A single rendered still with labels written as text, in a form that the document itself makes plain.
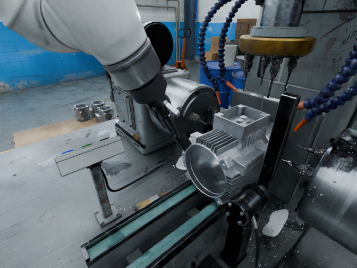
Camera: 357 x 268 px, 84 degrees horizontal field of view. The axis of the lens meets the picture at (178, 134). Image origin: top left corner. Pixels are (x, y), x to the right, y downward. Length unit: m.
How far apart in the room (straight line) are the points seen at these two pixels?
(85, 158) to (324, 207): 0.55
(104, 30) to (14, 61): 5.54
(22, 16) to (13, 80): 5.47
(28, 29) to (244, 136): 0.48
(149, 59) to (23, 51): 5.52
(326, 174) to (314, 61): 0.41
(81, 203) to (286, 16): 0.83
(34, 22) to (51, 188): 0.66
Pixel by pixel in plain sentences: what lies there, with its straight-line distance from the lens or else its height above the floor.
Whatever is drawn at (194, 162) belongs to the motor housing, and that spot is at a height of 0.99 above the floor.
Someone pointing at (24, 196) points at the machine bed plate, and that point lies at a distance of 0.96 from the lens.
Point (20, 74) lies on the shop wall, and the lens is 5.87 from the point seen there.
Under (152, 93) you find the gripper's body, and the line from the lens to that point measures 0.37.
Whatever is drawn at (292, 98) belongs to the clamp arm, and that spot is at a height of 1.25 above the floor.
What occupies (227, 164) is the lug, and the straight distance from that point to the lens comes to 0.47.
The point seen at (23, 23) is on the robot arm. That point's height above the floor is 1.36.
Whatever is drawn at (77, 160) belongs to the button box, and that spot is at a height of 1.06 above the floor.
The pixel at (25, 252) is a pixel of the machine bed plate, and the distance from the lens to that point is 0.78.
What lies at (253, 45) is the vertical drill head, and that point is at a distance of 0.54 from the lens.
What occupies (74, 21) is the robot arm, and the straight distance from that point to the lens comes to 0.32.
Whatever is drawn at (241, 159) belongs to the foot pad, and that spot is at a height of 1.08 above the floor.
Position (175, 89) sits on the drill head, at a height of 1.15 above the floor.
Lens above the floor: 1.37
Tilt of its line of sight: 30 degrees down
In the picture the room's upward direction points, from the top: straight up
